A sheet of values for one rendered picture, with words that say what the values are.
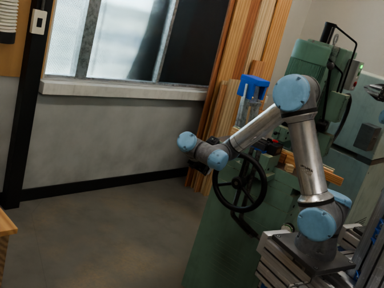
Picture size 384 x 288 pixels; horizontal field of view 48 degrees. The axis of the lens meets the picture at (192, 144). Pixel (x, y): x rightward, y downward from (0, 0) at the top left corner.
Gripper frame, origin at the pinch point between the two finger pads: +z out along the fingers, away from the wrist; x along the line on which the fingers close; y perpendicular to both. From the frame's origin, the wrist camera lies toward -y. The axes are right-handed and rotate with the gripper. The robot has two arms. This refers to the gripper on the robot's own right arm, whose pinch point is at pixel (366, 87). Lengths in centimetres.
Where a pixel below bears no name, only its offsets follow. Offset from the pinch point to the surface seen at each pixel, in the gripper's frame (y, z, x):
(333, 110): 15.0, 7.9, 15.3
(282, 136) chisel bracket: 37, 22, 34
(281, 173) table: 49, 12, 48
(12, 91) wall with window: 91, 169, 59
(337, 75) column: 13.5, 12.9, -2.0
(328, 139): 17.0, 4.1, 30.0
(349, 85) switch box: 5.1, 7.4, 1.3
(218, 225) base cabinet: 49, 34, 90
